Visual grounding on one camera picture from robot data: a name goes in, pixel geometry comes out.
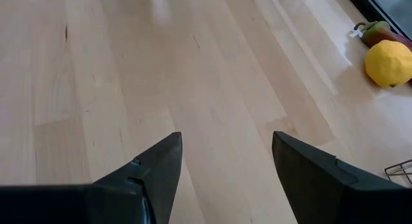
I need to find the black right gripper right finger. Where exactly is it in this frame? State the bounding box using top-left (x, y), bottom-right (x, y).
top-left (271, 131), bottom-right (412, 224)

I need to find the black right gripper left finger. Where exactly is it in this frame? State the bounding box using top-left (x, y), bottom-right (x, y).
top-left (0, 131), bottom-right (183, 224)

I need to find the yellow lemon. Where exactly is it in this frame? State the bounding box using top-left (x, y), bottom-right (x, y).
top-left (364, 39), bottom-right (412, 88)

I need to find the dark red chili pepper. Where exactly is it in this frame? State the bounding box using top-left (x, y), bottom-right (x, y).
top-left (353, 20), bottom-right (412, 51)

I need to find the brown wire basket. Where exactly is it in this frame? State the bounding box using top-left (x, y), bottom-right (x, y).
top-left (384, 158), bottom-right (412, 186)

